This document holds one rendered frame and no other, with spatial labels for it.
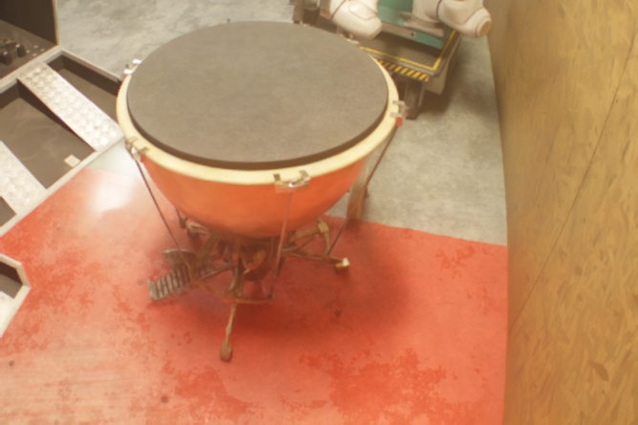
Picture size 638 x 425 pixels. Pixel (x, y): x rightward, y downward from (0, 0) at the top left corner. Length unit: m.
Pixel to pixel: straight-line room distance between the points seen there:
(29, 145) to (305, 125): 1.72
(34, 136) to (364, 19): 1.62
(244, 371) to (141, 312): 0.41
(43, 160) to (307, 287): 1.32
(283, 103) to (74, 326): 1.07
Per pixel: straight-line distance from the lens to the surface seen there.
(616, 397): 1.14
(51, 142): 2.75
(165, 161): 1.29
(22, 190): 2.52
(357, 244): 2.20
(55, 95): 2.92
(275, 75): 1.51
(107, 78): 2.95
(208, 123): 1.34
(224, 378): 1.83
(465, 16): 2.42
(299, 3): 1.83
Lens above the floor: 1.59
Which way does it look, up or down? 41 degrees down
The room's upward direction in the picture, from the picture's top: 7 degrees clockwise
